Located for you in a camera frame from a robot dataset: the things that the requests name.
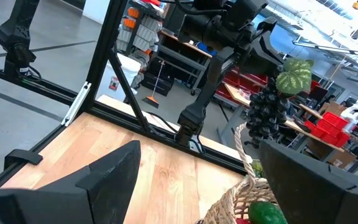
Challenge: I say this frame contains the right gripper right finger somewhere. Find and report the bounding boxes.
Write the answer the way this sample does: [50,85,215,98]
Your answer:
[259,139,358,224]

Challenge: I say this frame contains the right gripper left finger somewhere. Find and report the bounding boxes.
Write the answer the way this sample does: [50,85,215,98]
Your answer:
[0,139,142,224]

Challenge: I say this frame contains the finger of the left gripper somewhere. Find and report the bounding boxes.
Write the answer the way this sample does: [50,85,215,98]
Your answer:
[261,30,285,68]

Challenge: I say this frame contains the green lime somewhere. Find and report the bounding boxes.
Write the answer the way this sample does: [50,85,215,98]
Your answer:
[248,201,288,224]

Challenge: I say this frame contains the dark grape bunch with leaf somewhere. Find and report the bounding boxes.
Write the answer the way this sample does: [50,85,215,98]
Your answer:
[244,58,315,149]

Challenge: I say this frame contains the woven wicker basket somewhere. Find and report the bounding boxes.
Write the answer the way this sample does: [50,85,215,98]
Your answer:
[194,122,281,224]

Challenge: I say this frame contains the black jointed support arm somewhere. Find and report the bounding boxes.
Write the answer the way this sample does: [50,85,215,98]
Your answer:
[0,0,43,83]

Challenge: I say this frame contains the red stacked crates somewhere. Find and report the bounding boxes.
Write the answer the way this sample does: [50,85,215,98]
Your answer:
[214,66,269,102]

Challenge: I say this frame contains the wooden-top work table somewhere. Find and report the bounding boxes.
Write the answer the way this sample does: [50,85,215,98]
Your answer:
[218,83,346,162]

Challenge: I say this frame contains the brown cardboard box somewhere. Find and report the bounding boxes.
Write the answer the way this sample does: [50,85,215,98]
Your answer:
[319,101,348,116]
[327,150,357,169]

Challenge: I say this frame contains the black monitor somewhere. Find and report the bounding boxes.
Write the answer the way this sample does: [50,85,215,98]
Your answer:
[308,85,329,103]

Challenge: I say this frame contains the red storage bins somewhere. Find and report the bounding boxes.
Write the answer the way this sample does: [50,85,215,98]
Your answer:
[303,111,351,148]

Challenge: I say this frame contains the black metal workbench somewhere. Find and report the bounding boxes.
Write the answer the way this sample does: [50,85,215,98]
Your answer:
[141,29,213,97]

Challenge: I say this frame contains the black edge clamp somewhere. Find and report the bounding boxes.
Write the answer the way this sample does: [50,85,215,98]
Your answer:
[3,149,44,170]

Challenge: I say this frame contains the orange-headed broom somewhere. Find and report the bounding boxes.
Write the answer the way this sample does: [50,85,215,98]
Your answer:
[140,60,166,109]

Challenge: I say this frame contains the shelf with grey orange bins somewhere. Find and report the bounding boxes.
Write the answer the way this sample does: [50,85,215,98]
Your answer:
[116,0,167,58]

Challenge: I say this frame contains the white cylindrical object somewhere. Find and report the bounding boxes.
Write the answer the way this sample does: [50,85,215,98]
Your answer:
[96,52,142,102]

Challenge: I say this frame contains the silver vertical bracket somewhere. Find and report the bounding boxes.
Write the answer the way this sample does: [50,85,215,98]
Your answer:
[61,81,92,127]

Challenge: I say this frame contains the black metal table frame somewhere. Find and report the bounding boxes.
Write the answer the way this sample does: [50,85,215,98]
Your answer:
[0,0,251,190]

